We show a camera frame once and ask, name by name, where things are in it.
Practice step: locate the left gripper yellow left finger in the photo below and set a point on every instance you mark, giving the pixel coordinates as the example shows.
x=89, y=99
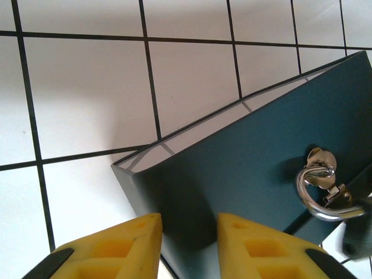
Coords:
x=116, y=250

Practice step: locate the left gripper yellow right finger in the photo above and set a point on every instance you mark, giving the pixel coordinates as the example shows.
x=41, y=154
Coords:
x=261, y=250

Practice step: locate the chrome shackle padlock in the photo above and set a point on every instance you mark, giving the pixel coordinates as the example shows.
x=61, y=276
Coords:
x=301, y=190

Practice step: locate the blue starry print box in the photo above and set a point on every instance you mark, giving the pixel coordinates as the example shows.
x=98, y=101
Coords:
x=232, y=160

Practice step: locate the silver box hasp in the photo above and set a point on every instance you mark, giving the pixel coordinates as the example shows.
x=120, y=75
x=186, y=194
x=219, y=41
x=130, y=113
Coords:
x=319, y=157

